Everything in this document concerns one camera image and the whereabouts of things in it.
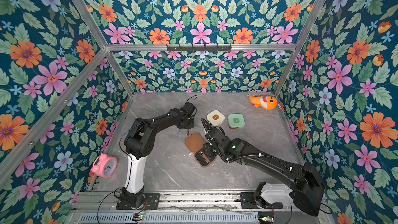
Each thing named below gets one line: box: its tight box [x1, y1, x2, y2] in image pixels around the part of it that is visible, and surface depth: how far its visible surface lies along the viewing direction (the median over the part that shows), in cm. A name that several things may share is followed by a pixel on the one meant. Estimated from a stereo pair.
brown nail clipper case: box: [184, 129, 217, 168], surface depth 90 cm
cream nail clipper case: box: [206, 109, 225, 126], surface depth 106 cm
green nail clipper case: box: [227, 113, 246, 130], surface depth 103 cm
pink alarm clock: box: [90, 153, 120, 178], surface depth 78 cm
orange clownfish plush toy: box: [247, 94, 278, 110], surface depth 107 cm
